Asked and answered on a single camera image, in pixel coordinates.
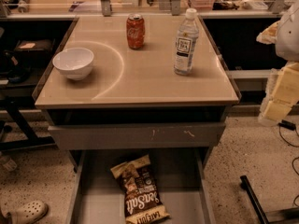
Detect white clog shoe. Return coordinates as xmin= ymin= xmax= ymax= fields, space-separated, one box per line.
xmin=7 ymin=200 xmax=49 ymax=224

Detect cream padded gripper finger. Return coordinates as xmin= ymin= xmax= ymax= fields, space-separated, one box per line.
xmin=258 ymin=62 xmax=299 ymax=126
xmin=256 ymin=21 xmax=278 ymax=45

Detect clear plastic water bottle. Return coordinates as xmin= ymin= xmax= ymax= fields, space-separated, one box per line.
xmin=174 ymin=8 xmax=199 ymax=76

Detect brown Late July chip bag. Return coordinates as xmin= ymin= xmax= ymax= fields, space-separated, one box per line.
xmin=110 ymin=155 xmax=169 ymax=224

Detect black power adapter with cable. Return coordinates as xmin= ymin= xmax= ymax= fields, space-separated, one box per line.
xmin=278 ymin=120 xmax=299 ymax=147

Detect black metal stand base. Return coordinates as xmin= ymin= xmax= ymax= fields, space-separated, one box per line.
xmin=239 ymin=175 xmax=299 ymax=224

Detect grey drawer cabinet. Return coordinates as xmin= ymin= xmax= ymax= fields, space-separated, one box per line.
xmin=36 ymin=14 xmax=239 ymax=161

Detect white ceramic bowl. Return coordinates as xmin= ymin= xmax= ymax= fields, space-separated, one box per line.
xmin=52 ymin=48 xmax=94 ymax=80

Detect red Coca-Cola can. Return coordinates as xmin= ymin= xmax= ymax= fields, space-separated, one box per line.
xmin=126 ymin=13 xmax=145 ymax=49

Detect closed grey top drawer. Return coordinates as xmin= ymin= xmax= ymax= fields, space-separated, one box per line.
xmin=49 ymin=122 xmax=225 ymax=150

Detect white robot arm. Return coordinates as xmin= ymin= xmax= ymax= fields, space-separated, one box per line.
xmin=256 ymin=0 xmax=299 ymax=126

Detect open grey middle drawer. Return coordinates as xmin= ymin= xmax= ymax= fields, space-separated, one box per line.
xmin=65 ymin=148 xmax=216 ymax=224

